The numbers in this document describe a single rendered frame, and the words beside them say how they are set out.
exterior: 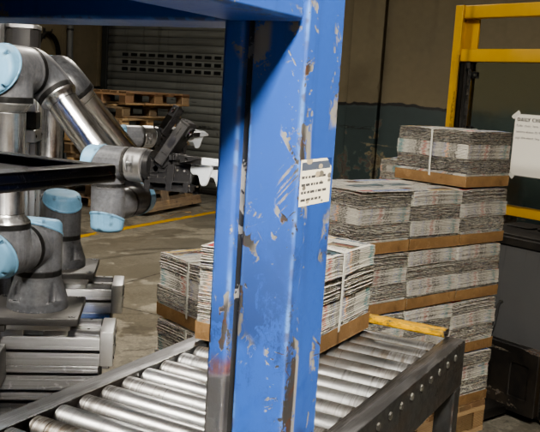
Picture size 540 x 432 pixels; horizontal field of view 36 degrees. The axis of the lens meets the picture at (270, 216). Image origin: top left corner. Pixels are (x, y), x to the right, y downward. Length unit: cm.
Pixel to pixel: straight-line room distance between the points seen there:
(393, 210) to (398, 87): 682
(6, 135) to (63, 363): 59
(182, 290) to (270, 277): 206
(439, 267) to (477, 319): 37
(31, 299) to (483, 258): 201
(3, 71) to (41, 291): 55
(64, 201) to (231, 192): 188
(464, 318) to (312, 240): 279
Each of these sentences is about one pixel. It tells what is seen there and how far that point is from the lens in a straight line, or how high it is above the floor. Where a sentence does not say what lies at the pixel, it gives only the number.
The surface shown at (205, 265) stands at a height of 99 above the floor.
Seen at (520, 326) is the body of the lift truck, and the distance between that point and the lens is 409.
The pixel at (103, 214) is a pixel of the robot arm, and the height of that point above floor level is 110.
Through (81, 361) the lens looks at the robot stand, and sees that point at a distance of 216.
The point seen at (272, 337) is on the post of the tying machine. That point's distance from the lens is 73.
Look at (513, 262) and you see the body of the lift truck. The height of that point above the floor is 67.
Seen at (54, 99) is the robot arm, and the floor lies 134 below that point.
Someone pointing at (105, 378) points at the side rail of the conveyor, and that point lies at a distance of 174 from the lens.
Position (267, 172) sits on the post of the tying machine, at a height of 132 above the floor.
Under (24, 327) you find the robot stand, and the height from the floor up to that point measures 78.
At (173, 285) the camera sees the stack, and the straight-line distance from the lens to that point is 282.
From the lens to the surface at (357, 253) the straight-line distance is 202.
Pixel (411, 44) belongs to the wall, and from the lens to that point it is 981.
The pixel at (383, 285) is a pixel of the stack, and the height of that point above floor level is 72.
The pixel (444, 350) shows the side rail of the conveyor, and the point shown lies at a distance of 208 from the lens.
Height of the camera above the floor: 139
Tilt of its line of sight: 9 degrees down
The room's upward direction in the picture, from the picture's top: 4 degrees clockwise
